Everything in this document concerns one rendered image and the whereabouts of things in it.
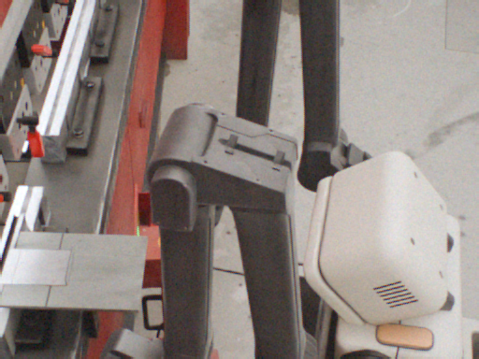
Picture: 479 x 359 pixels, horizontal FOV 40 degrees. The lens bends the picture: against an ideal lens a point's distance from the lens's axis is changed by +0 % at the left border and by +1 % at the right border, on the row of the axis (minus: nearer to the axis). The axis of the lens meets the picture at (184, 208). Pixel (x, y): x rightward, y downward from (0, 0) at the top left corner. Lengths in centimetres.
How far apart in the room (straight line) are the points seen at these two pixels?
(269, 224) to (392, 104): 278
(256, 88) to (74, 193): 68
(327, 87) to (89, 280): 57
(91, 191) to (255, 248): 99
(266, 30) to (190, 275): 43
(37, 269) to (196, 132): 76
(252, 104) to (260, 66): 7
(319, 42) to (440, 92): 255
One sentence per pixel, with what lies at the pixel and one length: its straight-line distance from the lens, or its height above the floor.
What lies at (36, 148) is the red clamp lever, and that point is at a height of 118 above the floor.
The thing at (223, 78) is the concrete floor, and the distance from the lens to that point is 341.
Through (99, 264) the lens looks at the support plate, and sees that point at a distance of 129.
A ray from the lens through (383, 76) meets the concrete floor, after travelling 355.
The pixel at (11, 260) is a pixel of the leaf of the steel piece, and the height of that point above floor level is 100.
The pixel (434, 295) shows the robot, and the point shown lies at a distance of 91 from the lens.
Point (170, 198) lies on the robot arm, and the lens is 58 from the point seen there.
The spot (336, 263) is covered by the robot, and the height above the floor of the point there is 134.
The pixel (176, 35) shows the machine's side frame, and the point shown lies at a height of 15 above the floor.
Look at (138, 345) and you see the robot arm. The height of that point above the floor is 122.
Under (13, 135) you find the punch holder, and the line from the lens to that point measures 123.
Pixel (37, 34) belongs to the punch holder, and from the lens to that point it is 141.
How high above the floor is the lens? 201
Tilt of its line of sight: 48 degrees down
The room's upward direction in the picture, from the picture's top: 1 degrees counter-clockwise
